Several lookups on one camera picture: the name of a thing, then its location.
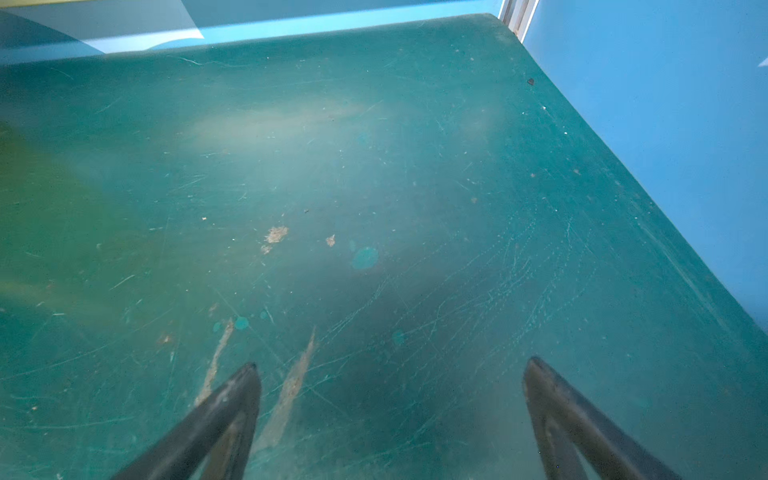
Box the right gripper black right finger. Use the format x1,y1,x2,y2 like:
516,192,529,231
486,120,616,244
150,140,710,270
523,356,680,479

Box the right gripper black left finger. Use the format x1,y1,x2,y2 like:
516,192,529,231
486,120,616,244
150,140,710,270
113,362,262,479

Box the right aluminium corner post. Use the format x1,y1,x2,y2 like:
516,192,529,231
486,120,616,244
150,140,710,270
499,0,540,43

